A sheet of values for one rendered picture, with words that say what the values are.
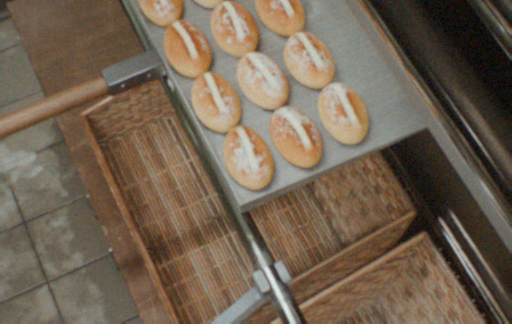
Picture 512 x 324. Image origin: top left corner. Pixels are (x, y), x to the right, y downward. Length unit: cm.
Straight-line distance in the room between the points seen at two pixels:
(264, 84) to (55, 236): 140
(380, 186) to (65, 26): 91
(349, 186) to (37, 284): 108
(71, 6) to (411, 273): 108
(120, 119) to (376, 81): 76
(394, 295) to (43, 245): 117
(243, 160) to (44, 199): 148
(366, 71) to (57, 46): 101
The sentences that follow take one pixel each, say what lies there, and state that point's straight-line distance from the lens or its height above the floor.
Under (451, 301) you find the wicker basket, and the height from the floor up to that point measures 81.
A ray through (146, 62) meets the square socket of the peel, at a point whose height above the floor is 121.
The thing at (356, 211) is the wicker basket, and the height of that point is 68.
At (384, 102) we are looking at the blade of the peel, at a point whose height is 118.
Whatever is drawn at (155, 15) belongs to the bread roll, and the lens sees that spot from 138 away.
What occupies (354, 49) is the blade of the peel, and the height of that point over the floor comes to 118.
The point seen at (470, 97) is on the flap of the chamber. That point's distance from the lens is 107.
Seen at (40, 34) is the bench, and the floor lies 58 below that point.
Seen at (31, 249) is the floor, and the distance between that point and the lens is 258.
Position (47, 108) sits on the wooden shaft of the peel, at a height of 121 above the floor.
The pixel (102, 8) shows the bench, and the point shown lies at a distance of 221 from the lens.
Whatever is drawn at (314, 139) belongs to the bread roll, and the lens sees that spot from 123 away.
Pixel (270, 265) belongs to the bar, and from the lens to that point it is 120.
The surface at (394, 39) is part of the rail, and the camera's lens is 107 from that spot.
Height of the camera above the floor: 230
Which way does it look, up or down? 62 degrees down
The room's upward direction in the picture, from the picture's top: 3 degrees counter-clockwise
